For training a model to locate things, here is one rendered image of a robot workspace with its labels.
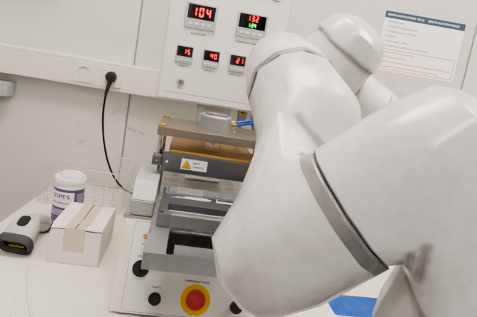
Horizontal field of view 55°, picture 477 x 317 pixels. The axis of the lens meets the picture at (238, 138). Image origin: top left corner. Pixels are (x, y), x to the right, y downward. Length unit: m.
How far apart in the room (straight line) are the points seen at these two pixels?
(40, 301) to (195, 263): 0.40
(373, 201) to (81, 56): 1.51
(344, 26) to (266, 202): 0.34
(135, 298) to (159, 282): 0.06
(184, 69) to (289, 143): 0.88
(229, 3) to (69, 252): 0.74
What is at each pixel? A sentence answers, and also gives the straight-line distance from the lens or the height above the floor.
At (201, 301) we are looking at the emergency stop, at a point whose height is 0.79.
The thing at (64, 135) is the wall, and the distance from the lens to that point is 1.80.
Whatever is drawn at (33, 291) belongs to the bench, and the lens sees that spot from 1.08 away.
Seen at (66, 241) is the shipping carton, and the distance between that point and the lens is 1.17.
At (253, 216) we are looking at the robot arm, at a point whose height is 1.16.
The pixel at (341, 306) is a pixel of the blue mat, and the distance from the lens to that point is 1.21.
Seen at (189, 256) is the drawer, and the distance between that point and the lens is 0.75.
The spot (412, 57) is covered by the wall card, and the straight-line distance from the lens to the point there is 1.81.
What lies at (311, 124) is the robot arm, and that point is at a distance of 0.44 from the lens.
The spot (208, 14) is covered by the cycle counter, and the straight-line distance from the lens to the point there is 1.26.
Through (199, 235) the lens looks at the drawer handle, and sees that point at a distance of 0.74.
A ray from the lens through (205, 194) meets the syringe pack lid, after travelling 0.96.
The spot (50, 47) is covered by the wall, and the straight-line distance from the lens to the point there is 1.79.
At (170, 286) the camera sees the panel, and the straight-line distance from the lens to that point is 1.00.
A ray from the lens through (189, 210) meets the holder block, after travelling 0.90.
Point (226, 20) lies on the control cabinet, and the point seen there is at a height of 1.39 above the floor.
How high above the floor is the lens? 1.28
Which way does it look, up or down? 9 degrees down
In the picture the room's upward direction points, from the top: 10 degrees clockwise
